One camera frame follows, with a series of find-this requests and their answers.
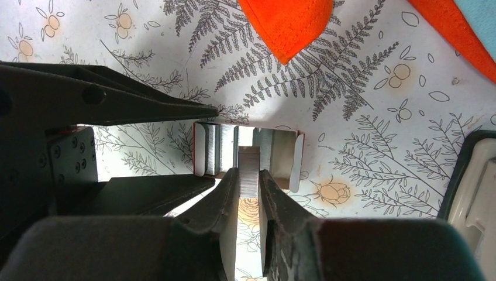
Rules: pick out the orange t-shirt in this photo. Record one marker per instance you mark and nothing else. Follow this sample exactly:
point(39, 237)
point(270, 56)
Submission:
point(287, 27)

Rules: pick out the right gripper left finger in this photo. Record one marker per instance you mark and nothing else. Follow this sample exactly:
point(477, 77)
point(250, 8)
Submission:
point(199, 244)

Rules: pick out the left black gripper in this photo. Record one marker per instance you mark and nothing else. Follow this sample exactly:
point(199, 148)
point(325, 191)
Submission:
point(48, 172)

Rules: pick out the floral table mat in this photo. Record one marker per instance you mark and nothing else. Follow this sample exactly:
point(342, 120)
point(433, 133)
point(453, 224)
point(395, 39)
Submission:
point(384, 118)

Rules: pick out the teal t-shirt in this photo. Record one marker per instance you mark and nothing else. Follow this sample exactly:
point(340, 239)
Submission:
point(480, 15)

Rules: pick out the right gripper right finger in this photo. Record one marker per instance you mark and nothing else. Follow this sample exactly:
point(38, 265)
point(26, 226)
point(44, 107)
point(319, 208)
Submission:
point(300, 246)

